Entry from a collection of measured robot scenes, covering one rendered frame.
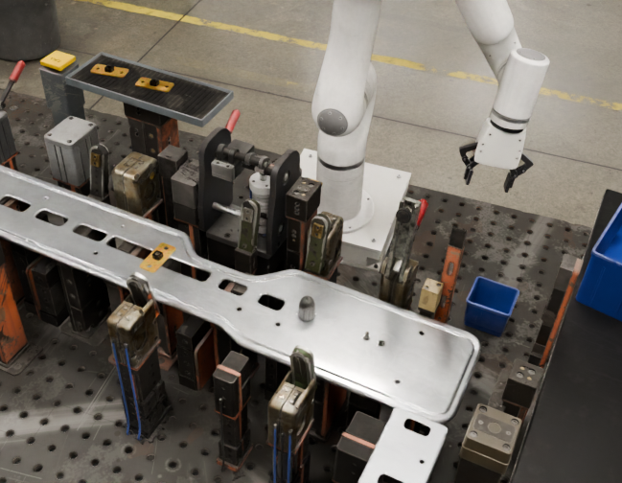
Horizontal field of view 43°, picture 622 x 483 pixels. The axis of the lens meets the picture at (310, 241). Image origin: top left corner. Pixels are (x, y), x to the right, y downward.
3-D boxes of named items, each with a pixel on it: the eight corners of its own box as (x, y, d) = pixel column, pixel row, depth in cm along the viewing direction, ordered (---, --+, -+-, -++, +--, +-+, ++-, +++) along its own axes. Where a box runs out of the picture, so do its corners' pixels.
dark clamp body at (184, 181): (169, 303, 196) (154, 180, 170) (197, 270, 205) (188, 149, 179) (207, 318, 193) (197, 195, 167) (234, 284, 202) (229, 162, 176)
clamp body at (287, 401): (252, 513, 156) (250, 405, 132) (280, 465, 164) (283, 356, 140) (293, 532, 153) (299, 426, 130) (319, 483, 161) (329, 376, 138)
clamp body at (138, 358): (113, 431, 168) (89, 321, 145) (147, 390, 176) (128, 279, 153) (150, 448, 165) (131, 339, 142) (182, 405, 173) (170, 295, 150)
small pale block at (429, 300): (399, 403, 176) (421, 288, 151) (404, 392, 178) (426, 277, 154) (414, 409, 175) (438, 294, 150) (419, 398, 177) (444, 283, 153)
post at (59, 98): (66, 209, 220) (35, 68, 190) (83, 194, 225) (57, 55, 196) (89, 218, 218) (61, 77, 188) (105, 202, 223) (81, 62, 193)
